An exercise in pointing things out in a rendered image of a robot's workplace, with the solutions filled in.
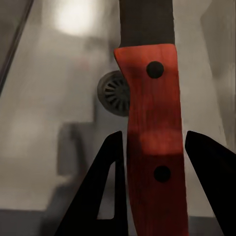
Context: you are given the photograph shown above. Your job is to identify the parer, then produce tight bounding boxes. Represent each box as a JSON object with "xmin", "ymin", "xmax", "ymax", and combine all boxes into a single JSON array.
[{"xmin": 114, "ymin": 0, "xmax": 189, "ymax": 236}]

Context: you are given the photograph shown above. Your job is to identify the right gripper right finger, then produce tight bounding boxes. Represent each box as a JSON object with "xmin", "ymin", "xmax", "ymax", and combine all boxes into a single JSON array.
[{"xmin": 185, "ymin": 131, "xmax": 236, "ymax": 236}]

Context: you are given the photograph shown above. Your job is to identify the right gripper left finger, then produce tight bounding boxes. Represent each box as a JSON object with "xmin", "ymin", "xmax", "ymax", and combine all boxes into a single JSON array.
[{"xmin": 54, "ymin": 131, "xmax": 128, "ymax": 236}]

